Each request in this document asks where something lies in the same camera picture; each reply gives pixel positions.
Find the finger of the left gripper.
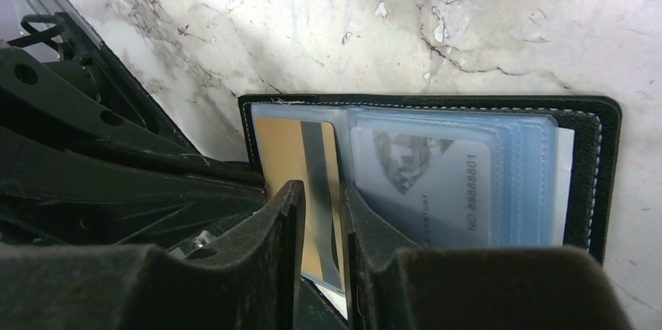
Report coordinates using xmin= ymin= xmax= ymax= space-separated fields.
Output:
xmin=1 ymin=129 xmax=266 ymax=247
xmin=1 ymin=48 xmax=265 ymax=186

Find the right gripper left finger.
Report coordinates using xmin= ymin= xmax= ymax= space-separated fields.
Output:
xmin=1 ymin=180 xmax=305 ymax=329

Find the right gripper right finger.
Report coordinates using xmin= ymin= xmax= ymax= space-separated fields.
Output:
xmin=341 ymin=183 xmax=632 ymax=329

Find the white patterned card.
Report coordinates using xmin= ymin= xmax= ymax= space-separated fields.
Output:
xmin=351 ymin=127 xmax=497 ymax=248

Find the black leather card holder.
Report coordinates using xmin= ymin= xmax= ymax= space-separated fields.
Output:
xmin=237 ymin=93 xmax=623 ymax=318

